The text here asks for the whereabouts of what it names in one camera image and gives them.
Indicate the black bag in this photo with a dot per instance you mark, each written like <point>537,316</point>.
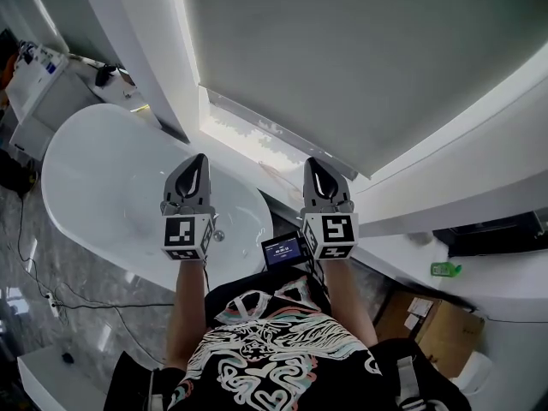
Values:
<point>15,171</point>

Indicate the brown cardboard box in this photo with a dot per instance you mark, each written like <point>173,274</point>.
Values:
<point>441,328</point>

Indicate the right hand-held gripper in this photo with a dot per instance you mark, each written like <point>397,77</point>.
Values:
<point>331,234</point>

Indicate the black rectangular tray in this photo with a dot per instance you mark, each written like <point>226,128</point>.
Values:
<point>492,236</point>

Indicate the white power strip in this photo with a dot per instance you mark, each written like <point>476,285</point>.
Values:
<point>52,304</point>

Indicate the small black display device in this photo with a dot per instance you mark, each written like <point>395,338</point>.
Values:
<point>282,250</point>

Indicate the white bathtub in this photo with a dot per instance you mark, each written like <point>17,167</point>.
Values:
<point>107,174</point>

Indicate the white and blue box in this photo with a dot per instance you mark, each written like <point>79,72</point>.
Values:
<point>45,60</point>

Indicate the person's left forearm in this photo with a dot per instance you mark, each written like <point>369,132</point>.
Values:
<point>188,298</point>

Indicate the black device on ledge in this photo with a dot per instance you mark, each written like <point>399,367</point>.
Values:
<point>104,75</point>

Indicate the small black round object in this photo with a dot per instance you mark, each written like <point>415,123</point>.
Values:
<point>67,358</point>

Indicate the grey roller blind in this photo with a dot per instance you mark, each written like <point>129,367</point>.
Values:
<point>342,49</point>

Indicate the chrome bathtub knob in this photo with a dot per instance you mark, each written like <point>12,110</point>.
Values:
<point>218,235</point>

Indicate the person's right forearm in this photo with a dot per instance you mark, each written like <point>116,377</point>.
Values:
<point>347,298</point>

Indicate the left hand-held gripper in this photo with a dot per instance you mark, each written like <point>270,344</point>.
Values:
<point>185,234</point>

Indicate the green bottle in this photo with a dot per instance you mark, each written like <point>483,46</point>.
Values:
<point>444,269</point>

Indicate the white cabinet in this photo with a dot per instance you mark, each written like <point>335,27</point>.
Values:
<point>36,105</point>

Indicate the white bench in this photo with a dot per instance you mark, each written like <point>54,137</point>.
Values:
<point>55,379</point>

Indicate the person's black printed shirt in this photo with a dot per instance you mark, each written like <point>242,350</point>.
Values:
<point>274,349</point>

